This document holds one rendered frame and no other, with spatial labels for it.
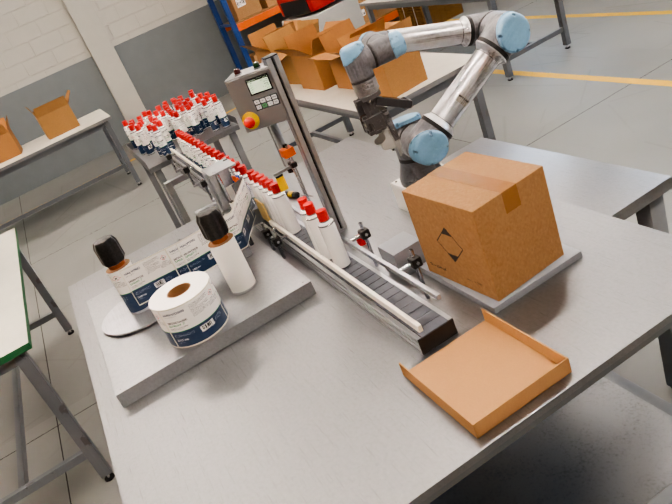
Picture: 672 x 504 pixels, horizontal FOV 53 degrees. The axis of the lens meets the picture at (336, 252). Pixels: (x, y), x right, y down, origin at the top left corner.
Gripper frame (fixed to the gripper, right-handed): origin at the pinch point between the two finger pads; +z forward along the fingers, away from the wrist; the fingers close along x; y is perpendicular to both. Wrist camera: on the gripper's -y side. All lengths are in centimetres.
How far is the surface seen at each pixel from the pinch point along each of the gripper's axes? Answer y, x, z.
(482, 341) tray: 12, 66, 32
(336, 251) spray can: 32.1, 11.4, 17.1
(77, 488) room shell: 182, -74, 102
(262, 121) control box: 33.8, -26.8, -21.2
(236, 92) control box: 37, -28, -33
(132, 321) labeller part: 104, -17, 19
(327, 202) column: 25.4, -25.1, 14.3
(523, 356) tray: 7, 78, 33
